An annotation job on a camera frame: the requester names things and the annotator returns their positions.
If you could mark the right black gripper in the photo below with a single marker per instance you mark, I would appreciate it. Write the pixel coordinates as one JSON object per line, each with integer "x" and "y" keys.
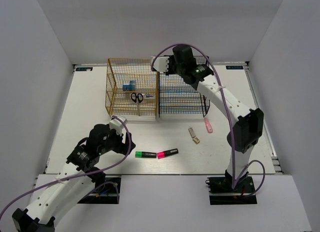
{"x": 171, "y": 59}

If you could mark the blue tape dispenser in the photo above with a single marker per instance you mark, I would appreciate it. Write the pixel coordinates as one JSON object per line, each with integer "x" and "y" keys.
{"x": 131, "y": 86}

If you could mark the black handled scissors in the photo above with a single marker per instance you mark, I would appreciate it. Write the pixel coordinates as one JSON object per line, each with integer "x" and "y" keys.
{"x": 137, "y": 98}

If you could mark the pink highlighter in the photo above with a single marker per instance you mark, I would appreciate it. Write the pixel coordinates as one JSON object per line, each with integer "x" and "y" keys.
{"x": 167, "y": 153}

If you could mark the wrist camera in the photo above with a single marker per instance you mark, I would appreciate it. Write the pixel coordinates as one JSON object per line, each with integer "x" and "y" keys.
{"x": 117, "y": 123}
{"x": 161, "y": 64}

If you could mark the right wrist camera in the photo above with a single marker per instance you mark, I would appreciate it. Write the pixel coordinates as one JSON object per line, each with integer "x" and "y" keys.
{"x": 161, "y": 64}

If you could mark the gold wire shelf rack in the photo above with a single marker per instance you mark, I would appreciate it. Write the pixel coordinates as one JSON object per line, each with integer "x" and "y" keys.
{"x": 118, "y": 102}

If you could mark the pink eraser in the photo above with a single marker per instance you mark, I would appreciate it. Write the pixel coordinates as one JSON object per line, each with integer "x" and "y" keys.
{"x": 208, "y": 125}

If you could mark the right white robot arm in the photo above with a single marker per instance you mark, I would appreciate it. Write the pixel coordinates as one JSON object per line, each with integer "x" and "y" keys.
{"x": 245, "y": 123}

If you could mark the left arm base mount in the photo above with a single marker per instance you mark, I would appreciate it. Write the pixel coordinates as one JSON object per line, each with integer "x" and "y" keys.
{"x": 108, "y": 194}

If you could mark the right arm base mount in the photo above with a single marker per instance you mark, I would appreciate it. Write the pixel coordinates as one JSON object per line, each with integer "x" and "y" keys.
{"x": 221, "y": 192}

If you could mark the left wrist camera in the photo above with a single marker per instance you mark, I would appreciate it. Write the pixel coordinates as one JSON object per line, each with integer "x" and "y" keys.
{"x": 117, "y": 123}

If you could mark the left table label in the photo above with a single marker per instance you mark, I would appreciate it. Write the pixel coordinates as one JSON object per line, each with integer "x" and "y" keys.
{"x": 84, "y": 69}

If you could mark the black wire shelf rack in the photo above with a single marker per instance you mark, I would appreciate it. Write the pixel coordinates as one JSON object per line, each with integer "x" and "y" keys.
{"x": 178, "y": 99}

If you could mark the green highlighter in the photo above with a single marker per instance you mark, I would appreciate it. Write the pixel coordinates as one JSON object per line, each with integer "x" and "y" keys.
{"x": 141, "y": 154}

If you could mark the white correction tape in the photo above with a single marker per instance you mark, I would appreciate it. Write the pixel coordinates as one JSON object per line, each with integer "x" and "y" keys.
{"x": 191, "y": 132}

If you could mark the table label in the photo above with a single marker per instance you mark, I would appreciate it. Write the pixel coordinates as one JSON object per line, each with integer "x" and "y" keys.
{"x": 84, "y": 69}
{"x": 234, "y": 67}

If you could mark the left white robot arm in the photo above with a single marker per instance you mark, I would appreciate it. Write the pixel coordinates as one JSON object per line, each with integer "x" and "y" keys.
{"x": 78, "y": 178}

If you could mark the right table label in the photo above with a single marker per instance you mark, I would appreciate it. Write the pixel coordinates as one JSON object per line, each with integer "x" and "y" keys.
{"x": 234, "y": 67}

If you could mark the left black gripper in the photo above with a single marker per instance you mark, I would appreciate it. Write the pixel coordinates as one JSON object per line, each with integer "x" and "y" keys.
{"x": 121, "y": 144}

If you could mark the beige eraser block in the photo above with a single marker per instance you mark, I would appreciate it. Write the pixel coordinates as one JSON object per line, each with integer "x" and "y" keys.
{"x": 196, "y": 140}

